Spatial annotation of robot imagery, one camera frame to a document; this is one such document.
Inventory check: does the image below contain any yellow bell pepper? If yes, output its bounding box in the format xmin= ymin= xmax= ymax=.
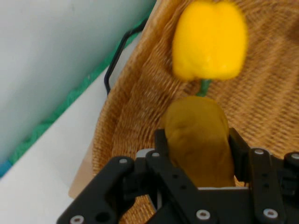
xmin=171 ymin=0 xmax=249 ymax=98

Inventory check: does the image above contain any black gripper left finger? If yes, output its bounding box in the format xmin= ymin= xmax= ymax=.
xmin=57 ymin=128 xmax=199 ymax=224

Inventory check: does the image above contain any brown potato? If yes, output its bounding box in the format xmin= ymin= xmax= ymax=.
xmin=159 ymin=96 xmax=236 ymax=189

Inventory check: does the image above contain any woven wicker basket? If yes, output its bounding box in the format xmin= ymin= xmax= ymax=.
xmin=92 ymin=0 xmax=299 ymax=224

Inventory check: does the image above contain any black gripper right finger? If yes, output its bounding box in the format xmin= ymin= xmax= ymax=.
xmin=229 ymin=127 xmax=299 ymax=224

